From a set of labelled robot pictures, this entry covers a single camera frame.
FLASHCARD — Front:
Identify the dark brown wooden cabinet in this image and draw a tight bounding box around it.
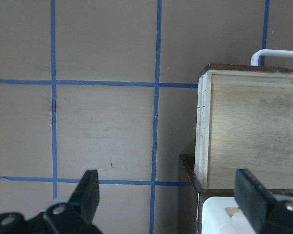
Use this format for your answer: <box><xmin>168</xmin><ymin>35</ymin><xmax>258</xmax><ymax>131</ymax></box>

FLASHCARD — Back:
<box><xmin>178</xmin><ymin>154</ymin><xmax>293</xmax><ymax>234</ymax></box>

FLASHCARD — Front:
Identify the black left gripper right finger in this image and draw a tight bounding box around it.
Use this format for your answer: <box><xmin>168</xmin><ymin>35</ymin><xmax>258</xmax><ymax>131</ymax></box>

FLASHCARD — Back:
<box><xmin>234</xmin><ymin>169</ymin><xmax>293</xmax><ymax>234</ymax></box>

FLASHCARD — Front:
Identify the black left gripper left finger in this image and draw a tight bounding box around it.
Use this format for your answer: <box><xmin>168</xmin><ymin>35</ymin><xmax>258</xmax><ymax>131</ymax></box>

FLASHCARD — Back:
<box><xmin>0</xmin><ymin>170</ymin><xmax>100</xmax><ymax>234</ymax></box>

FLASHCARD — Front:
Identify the wooden drawer with white handle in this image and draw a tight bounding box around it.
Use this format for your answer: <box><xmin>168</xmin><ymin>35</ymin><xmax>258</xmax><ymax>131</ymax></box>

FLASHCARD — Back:
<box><xmin>194</xmin><ymin>49</ymin><xmax>293</xmax><ymax>190</ymax></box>

